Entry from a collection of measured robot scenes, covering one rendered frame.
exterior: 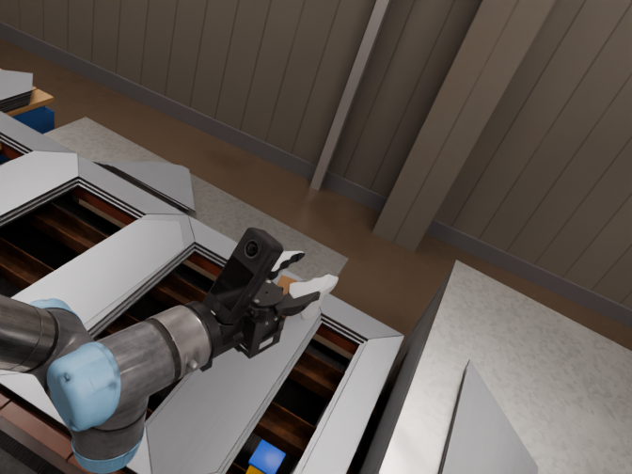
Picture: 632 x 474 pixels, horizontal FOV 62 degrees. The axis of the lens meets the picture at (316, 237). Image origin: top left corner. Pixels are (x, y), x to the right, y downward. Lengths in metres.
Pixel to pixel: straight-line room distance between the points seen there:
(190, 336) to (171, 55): 3.36
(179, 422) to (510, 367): 0.80
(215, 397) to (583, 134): 2.65
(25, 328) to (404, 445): 0.75
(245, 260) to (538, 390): 0.96
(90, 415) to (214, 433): 0.72
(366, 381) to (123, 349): 0.97
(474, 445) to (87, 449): 0.77
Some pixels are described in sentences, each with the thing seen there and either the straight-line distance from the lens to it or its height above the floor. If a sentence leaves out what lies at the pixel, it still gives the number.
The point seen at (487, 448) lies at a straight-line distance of 1.19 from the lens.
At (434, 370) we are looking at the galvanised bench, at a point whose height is 1.05.
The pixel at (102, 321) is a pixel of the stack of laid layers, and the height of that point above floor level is 0.83.
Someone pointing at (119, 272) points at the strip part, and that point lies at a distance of 1.52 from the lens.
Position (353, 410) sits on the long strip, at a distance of 1.38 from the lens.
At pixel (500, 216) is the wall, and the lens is 3.59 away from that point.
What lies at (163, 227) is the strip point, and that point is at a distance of 1.67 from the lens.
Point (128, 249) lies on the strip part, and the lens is 1.58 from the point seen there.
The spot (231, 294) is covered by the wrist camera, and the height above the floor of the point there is 1.48.
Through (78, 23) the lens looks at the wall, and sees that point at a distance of 4.25.
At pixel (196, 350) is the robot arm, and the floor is 1.46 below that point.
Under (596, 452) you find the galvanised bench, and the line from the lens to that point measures 1.41.
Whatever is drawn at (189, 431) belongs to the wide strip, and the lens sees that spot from 1.25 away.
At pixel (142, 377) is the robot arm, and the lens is 0.56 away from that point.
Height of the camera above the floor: 1.92
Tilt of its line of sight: 37 degrees down
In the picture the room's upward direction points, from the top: 22 degrees clockwise
